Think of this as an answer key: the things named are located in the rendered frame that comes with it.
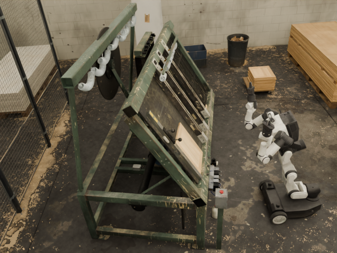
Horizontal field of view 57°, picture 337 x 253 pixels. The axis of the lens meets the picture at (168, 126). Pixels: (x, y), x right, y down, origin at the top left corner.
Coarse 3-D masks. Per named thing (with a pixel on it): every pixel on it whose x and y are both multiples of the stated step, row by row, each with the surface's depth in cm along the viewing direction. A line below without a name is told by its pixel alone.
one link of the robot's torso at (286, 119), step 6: (282, 114) 327; (288, 114) 322; (276, 120) 324; (282, 120) 320; (288, 120) 316; (294, 120) 312; (276, 126) 317; (282, 126) 314; (288, 126) 310; (294, 126) 315; (276, 132) 315; (288, 132) 319; (294, 132) 319; (294, 138) 324
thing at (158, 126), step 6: (150, 114) 286; (150, 120) 290; (156, 126) 293; (162, 126) 297; (162, 132) 296; (168, 138) 299; (174, 144) 303; (180, 150) 309; (180, 156) 311; (186, 156) 315; (186, 162) 314; (192, 168) 318; (198, 174) 322
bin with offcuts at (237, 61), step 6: (228, 36) 727; (234, 36) 737; (240, 36) 735; (246, 36) 724; (228, 42) 714; (234, 42) 700; (240, 42) 697; (246, 42) 704; (228, 48) 724; (234, 48) 709; (240, 48) 707; (246, 48) 717; (228, 54) 735; (234, 54) 719; (240, 54) 717; (228, 60) 745; (234, 60) 728; (240, 60) 727
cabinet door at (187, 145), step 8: (184, 128) 343; (176, 136) 322; (184, 136) 336; (184, 144) 328; (192, 144) 346; (184, 152) 320; (192, 152) 337; (200, 152) 355; (192, 160) 328; (200, 160) 346; (200, 168) 338
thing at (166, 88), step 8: (168, 64) 323; (160, 72) 326; (168, 88) 337; (168, 96) 343; (176, 96) 346; (176, 104) 348; (184, 112) 353; (192, 120) 358; (200, 128) 369; (200, 136) 369
